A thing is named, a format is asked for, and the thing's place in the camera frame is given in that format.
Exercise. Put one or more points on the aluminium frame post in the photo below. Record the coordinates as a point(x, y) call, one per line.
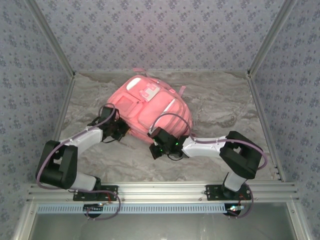
point(270, 37)
point(52, 37)

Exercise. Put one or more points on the small black controller board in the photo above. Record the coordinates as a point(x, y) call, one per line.
point(233, 211)
point(92, 209)

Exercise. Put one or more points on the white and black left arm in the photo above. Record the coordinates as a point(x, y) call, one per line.
point(57, 165)

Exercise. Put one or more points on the grey metal sheet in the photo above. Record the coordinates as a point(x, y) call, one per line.
point(160, 227)

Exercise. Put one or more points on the wide aluminium mounting rail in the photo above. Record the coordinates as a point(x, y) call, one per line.
point(160, 191)

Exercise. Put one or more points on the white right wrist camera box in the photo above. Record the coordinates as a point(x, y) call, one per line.
point(151, 131)

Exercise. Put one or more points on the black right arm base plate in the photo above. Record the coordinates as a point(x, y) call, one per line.
point(212, 193)

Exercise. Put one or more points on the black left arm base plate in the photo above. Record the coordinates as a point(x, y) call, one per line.
point(111, 188)

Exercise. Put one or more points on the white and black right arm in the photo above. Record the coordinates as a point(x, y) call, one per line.
point(205, 147)

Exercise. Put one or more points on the pink school backpack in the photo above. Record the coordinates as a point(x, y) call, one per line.
point(150, 107)

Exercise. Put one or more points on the aluminium side rail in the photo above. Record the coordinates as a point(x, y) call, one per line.
point(65, 100)
point(257, 100)

